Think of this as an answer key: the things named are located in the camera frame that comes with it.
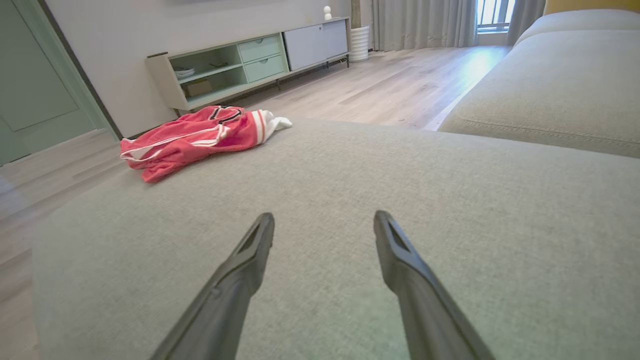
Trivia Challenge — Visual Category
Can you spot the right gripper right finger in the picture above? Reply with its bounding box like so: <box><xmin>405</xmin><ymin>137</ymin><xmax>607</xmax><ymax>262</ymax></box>
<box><xmin>373</xmin><ymin>210</ymin><xmax>496</xmax><ymax>360</ymax></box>

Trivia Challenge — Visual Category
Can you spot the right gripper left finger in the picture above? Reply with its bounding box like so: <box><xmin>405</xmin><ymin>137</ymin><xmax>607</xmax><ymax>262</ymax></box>
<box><xmin>150</xmin><ymin>212</ymin><xmax>276</xmax><ymax>360</ymax></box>

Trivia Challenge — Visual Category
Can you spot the large grey sofa seat cushion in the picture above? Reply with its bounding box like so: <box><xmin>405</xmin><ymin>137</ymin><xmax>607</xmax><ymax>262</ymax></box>
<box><xmin>31</xmin><ymin>118</ymin><xmax>640</xmax><ymax>360</ymax></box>

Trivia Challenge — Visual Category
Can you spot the red white striped jersey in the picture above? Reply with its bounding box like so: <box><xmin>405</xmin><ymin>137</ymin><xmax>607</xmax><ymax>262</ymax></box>
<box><xmin>119</xmin><ymin>105</ymin><xmax>294</xmax><ymax>184</ymax></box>

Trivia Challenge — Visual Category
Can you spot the brown box in cabinet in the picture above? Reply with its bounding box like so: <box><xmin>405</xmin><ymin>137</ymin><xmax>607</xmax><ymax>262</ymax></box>
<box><xmin>186</xmin><ymin>79</ymin><xmax>215</xmax><ymax>98</ymax></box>

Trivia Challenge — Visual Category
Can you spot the cream and green TV cabinet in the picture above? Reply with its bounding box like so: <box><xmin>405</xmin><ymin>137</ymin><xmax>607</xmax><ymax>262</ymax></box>
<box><xmin>145</xmin><ymin>17</ymin><xmax>352</xmax><ymax>113</ymax></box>

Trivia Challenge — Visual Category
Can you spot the green cabinet drawer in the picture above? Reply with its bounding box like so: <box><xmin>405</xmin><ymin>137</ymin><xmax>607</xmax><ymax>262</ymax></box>
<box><xmin>243</xmin><ymin>53</ymin><xmax>290</xmax><ymax>84</ymax></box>
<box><xmin>237</xmin><ymin>34</ymin><xmax>284</xmax><ymax>64</ymax></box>

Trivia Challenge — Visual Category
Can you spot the grey sofa cushion with seam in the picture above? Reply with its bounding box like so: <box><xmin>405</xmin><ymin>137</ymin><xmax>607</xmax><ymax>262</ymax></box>
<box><xmin>439</xmin><ymin>29</ymin><xmax>640</xmax><ymax>160</ymax></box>

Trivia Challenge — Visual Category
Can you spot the white ribbed floor vase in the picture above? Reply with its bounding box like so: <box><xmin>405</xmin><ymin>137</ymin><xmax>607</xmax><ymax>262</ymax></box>
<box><xmin>349</xmin><ymin>26</ymin><xmax>371</xmax><ymax>63</ymax></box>

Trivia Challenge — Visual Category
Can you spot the white cabinet sliding door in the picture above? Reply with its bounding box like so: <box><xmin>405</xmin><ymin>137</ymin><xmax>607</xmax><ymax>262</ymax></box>
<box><xmin>283</xmin><ymin>19</ymin><xmax>349</xmax><ymax>72</ymax></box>

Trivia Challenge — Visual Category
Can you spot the wide grey curtain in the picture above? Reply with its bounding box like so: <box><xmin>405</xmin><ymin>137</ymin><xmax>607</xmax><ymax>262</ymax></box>
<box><xmin>371</xmin><ymin>0</ymin><xmax>479</xmax><ymax>52</ymax></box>

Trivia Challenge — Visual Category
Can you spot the window with bars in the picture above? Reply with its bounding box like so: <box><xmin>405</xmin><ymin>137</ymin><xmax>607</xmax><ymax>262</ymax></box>
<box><xmin>476</xmin><ymin>0</ymin><xmax>516</xmax><ymax>34</ymax></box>

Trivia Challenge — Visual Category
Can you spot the pale green door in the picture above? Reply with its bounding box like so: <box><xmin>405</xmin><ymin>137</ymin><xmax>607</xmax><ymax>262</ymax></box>
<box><xmin>0</xmin><ymin>0</ymin><xmax>108</xmax><ymax>167</ymax></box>

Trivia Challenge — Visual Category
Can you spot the narrow grey curtain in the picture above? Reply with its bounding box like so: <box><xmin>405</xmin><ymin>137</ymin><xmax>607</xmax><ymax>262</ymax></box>
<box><xmin>506</xmin><ymin>0</ymin><xmax>547</xmax><ymax>47</ymax></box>

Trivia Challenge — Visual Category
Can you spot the yellow sofa backrest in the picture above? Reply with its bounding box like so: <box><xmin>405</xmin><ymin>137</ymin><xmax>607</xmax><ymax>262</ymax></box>
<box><xmin>543</xmin><ymin>0</ymin><xmax>640</xmax><ymax>16</ymax></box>

